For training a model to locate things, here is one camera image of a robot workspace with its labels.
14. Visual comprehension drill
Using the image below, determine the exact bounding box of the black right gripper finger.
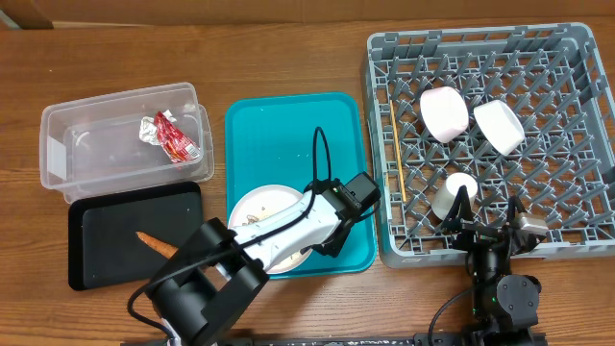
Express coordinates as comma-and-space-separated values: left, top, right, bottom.
441, 185, 474, 231
506, 195, 527, 226

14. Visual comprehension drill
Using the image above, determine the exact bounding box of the white paper cup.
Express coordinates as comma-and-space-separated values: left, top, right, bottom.
431, 172, 478, 220

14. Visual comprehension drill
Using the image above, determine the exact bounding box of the white bowl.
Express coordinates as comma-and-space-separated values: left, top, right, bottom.
474, 100, 525, 156

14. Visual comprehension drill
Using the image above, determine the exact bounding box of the pink bowl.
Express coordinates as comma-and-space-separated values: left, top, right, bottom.
419, 86, 469, 143

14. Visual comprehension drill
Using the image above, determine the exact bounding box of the wooden chopstick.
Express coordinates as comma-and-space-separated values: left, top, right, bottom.
389, 99, 407, 203

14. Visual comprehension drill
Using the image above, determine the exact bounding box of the white plate with food scraps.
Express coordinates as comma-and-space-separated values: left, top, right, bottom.
228, 185, 312, 275

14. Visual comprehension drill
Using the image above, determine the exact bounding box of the red snack wrapper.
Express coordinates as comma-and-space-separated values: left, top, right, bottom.
153, 111, 202, 163

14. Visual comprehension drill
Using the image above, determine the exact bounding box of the orange carrot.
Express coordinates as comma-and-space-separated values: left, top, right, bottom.
136, 232, 178, 259

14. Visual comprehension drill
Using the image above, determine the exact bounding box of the foil ball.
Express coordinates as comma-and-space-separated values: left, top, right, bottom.
138, 116, 160, 146

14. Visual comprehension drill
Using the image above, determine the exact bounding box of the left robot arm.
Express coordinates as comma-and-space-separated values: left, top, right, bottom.
127, 172, 381, 345

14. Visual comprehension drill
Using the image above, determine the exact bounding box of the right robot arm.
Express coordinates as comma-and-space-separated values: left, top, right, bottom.
425, 185, 549, 346

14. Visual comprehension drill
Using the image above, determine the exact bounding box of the grey dish rack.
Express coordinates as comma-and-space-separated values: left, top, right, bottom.
363, 23, 614, 268

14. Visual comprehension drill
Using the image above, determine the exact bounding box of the teal tray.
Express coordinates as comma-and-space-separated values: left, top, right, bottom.
224, 91, 380, 281

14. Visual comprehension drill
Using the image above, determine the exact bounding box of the clear plastic bin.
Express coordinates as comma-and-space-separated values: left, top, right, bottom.
39, 83, 215, 203

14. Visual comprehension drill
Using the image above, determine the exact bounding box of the black tray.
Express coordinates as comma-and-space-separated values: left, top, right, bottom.
68, 182, 204, 291

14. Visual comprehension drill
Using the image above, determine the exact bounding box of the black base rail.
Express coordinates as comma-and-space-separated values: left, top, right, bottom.
119, 333, 549, 346

